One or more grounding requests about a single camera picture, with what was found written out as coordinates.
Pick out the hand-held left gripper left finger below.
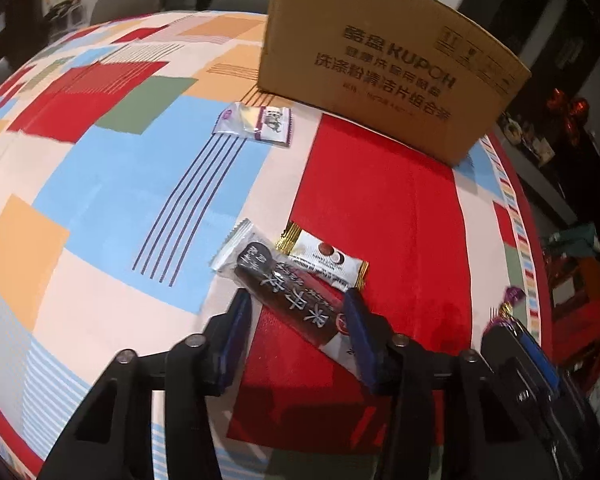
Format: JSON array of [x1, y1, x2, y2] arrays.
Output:
[[40, 290, 253, 480]]

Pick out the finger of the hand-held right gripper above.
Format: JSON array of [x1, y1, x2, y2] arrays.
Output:
[[515, 320, 562, 397], [481, 321, 526, 376]]

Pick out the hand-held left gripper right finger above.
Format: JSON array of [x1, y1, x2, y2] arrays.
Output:
[[342, 287, 536, 480]]

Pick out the gold candy purple wrapper ends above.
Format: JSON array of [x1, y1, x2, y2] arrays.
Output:
[[489, 286, 527, 323]]

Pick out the dark brown snack bar packet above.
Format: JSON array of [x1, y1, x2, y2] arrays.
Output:
[[209, 218, 363, 368]]

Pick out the brown cardboard box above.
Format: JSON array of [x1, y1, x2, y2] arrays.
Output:
[[256, 0, 532, 167]]

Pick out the red gift box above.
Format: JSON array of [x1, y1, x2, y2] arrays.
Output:
[[545, 255, 600, 396]]

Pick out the white brown snack packet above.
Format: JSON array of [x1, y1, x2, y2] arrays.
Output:
[[275, 221, 370, 292]]

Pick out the green cloth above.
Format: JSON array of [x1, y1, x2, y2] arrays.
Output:
[[545, 224, 600, 257]]

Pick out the colourful patchwork tablecloth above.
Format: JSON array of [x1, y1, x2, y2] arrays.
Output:
[[0, 10, 553, 480]]

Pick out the white low sideboard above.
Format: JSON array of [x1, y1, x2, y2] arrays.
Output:
[[495, 110, 558, 167]]

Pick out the white purple snack sachet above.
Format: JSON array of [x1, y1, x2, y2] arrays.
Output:
[[212, 102, 294, 147]]

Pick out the red balloons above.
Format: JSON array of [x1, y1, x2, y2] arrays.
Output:
[[547, 87, 591, 131]]

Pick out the white shelf rack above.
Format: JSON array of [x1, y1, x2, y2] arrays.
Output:
[[45, 0, 88, 36]]

